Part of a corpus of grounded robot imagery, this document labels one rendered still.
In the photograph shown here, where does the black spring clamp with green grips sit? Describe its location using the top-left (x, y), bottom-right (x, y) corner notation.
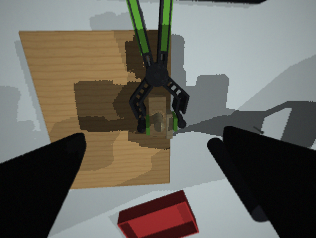
top-left (126, 0), bottom-right (190, 135)

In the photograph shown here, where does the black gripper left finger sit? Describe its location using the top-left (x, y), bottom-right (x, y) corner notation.
top-left (0, 133), bottom-right (86, 238)

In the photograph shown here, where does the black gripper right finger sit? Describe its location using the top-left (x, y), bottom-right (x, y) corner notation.
top-left (223, 126), bottom-right (316, 238)

